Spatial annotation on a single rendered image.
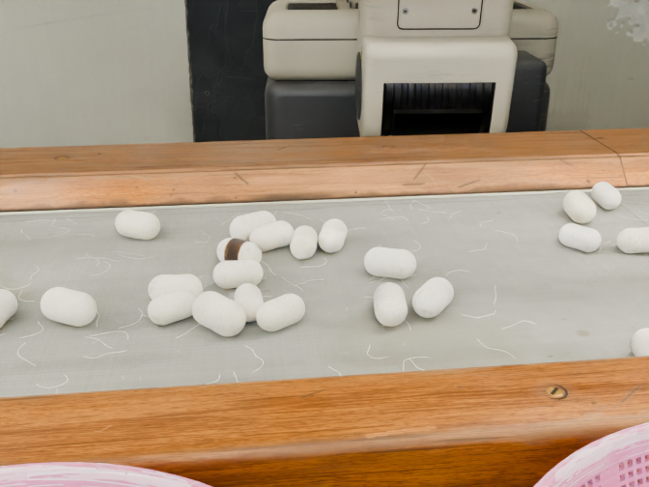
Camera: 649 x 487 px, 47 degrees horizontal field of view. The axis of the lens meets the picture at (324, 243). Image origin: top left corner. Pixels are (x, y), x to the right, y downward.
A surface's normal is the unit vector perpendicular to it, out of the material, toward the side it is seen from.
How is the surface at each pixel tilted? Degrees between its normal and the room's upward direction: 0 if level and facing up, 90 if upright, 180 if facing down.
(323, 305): 0
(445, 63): 98
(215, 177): 45
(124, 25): 90
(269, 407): 0
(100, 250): 0
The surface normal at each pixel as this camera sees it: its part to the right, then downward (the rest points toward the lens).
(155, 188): 0.08, -0.36
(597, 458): 0.54, 0.08
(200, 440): 0.00, -0.91
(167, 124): 0.03, 0.40
